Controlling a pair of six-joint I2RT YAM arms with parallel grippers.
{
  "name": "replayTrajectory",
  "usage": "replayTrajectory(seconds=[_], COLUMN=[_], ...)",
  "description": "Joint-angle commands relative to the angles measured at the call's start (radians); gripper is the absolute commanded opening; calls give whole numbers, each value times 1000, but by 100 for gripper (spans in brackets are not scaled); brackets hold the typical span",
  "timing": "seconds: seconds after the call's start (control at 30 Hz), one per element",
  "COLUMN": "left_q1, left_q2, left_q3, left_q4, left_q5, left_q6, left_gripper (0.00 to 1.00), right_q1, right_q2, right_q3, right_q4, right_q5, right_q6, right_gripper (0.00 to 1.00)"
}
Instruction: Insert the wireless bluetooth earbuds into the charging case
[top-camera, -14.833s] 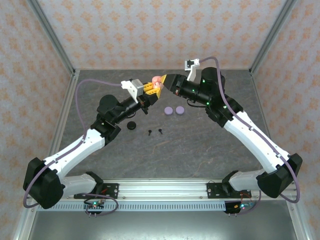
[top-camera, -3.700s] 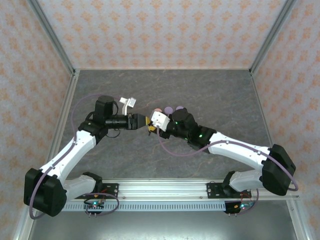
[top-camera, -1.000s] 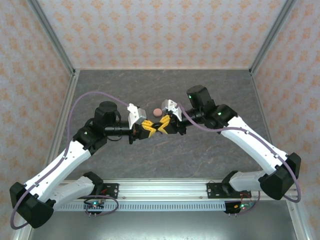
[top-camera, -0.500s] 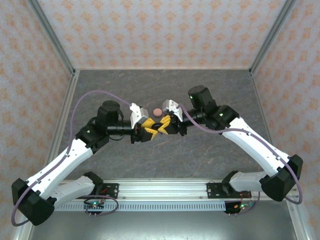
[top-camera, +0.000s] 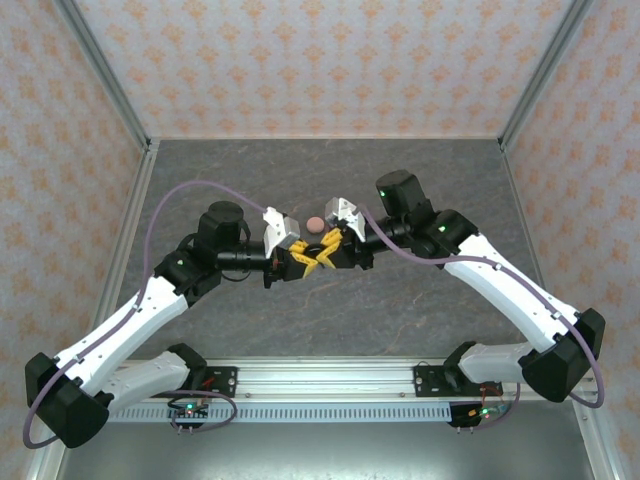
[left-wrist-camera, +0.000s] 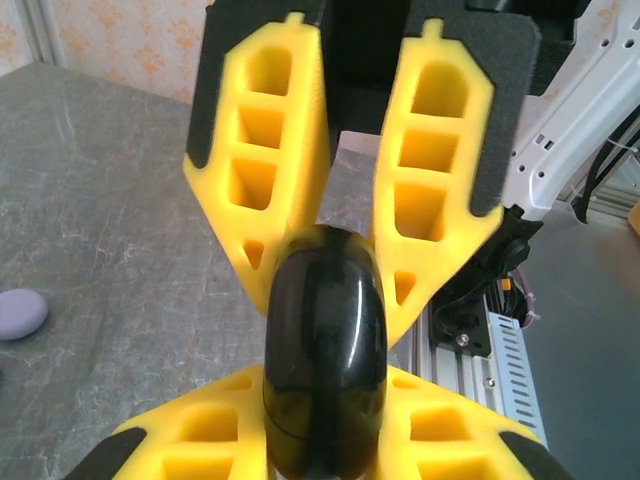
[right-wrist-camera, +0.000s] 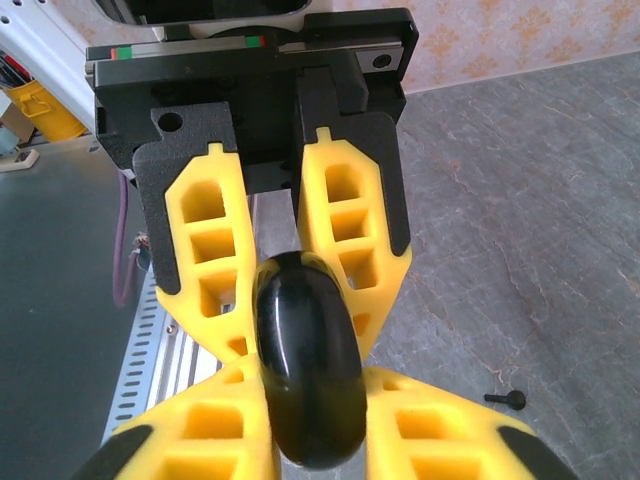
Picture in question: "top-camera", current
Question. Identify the pink earbud charging case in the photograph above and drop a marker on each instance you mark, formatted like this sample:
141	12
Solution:
315	224

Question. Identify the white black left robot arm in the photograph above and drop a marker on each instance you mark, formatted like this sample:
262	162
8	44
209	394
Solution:
115	330

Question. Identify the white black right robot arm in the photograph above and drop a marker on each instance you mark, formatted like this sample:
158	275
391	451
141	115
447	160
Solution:
510	285

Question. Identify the small circuit board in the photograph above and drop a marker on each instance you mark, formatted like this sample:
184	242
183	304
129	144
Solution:
482	413
190	412

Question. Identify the grey sheet metal panel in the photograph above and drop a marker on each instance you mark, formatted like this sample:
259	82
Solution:
325	450

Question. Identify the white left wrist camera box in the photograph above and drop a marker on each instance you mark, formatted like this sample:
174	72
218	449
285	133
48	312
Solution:
280	230

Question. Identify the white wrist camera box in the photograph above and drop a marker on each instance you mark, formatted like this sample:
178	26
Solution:
345	210
280	230

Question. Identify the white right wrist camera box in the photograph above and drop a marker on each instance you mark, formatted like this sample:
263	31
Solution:
345	210

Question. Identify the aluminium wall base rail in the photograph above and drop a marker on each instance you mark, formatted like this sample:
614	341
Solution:
325	137

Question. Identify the aluminium table side rail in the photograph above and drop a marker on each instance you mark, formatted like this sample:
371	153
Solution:
127	240
520	200

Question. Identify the aluminium corner post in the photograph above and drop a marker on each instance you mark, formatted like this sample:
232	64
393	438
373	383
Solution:
542	75
107	75

